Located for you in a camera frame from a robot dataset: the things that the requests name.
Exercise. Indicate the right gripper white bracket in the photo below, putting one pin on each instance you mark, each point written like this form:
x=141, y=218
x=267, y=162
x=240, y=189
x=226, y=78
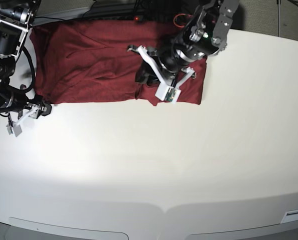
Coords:
x=29, y=108

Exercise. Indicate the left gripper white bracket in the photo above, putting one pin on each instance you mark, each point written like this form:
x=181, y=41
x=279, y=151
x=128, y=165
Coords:
x=163, y=68

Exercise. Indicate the dark red long-sleeve shirt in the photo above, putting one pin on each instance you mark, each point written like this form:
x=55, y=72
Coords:
x=87, y=61

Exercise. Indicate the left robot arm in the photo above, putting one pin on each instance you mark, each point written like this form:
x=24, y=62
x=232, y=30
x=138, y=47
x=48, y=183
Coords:
x=205, y=34

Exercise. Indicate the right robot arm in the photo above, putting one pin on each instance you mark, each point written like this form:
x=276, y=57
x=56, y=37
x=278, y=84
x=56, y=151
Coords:
x=16, y=20

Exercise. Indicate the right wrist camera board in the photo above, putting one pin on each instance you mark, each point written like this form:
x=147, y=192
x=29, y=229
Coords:
x=14, y=130

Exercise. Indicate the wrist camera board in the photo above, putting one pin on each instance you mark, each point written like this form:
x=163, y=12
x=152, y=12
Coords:
x=173, y=96
x=14, y=130

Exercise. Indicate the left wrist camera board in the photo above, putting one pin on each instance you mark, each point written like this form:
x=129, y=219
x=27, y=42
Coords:
x=173, y=96

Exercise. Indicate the white power strip red switch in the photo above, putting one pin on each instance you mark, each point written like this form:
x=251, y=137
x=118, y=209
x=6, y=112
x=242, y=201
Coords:
x=137, y=18

